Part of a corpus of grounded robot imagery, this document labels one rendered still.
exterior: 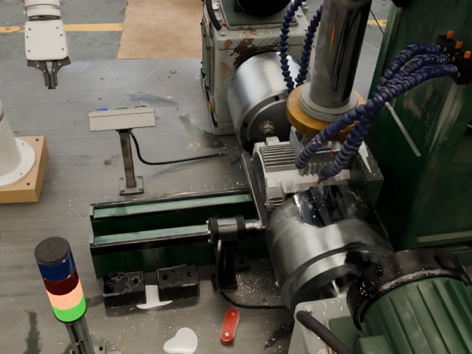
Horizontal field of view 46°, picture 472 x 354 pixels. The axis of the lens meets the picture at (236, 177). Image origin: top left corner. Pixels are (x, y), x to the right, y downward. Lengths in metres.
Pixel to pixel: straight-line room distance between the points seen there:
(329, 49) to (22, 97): 1.24
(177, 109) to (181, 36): 1.69
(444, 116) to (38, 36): 0.98
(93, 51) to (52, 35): 2.27
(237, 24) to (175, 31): 2.01
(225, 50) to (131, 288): 0.71
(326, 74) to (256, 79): 0.35
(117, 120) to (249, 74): 0.37
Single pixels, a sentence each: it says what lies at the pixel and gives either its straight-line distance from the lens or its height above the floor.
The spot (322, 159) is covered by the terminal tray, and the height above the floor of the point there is 1.12.
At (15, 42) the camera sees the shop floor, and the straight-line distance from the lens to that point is 3.99.
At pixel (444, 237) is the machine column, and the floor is 0.94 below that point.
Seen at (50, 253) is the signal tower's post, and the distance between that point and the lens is 1.01.
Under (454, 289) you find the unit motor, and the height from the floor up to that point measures 1.36.
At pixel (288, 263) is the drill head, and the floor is 1.10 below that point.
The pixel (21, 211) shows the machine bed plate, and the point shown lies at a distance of 1.67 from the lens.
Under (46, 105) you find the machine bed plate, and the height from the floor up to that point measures 0.80.
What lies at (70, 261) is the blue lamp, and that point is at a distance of 1.02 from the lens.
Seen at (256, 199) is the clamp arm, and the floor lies 1.03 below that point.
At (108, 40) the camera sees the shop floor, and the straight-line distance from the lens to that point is 3.89.
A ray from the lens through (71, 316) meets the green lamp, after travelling 1.13.
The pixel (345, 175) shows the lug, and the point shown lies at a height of 1.08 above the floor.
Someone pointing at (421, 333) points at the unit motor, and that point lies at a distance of 0.78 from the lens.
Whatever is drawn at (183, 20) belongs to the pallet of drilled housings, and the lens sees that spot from 3.77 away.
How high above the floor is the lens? 1.99
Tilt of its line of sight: 45 degrees down
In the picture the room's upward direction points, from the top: 3 degrees clockwise
